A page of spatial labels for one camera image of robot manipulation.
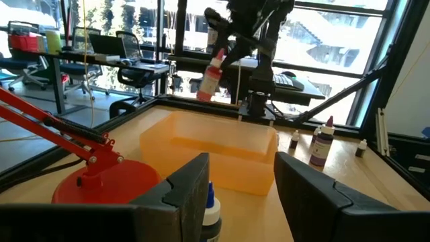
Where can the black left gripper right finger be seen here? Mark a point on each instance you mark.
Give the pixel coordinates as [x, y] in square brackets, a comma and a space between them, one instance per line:
[336, 215]

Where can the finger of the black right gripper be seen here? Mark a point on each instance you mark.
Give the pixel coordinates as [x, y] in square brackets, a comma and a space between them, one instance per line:
[236, 55]
[218, 23]

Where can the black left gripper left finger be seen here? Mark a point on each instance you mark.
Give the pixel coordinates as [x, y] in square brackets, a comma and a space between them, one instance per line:
[100, 222]

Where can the large red food coloring bottle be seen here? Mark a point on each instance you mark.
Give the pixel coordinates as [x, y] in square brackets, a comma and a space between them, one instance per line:
[210, 79]

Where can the large purple food coloring bottle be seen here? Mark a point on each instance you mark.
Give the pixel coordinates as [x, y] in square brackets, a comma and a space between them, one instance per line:
[322, 148]

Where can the small white-capped dye bottle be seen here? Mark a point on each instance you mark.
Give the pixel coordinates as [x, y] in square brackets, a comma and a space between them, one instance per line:
[294, 139]
[315, 134]
[361, 149]

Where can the large blue food coloring bottle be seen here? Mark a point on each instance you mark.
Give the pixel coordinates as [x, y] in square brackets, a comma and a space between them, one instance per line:
[211, 215]

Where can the red desk lamp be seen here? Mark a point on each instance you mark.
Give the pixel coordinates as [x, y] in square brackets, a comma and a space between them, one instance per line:
[100, 181]

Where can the black keyboard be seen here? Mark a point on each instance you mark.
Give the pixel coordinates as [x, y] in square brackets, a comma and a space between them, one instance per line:
[285, 80]

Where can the black desk with keyboard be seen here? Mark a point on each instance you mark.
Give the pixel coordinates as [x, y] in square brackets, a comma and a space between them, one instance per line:
[302, 94]

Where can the black office desk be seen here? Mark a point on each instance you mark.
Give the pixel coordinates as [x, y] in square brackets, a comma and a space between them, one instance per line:
[148, 67]

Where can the orange translucent plastic bin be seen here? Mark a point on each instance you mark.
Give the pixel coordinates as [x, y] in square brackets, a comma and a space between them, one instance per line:
[235, 148]

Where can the black office chair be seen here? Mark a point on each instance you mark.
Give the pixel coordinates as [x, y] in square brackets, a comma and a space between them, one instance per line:
[134, 75]

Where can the black laptop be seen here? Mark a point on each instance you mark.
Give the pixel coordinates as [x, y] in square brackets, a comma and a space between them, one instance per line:
[107, 45]

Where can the flat white box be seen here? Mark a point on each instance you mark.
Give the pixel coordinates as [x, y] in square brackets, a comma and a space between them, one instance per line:
[107, 58]

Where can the mesh-back office chair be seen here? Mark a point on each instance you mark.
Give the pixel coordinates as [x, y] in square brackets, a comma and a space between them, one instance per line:
[92, 35]

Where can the green plastic container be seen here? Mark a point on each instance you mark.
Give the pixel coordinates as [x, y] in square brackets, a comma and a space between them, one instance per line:
[53, 42]

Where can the blue-seat office chair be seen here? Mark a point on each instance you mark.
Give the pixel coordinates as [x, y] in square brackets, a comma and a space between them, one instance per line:
[20, 65]

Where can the red storage box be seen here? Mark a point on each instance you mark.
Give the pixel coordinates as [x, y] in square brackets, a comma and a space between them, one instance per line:
[23, 43]

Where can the white aluminium bracket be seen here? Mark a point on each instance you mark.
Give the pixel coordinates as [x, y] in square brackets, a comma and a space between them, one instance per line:
[383, 131]

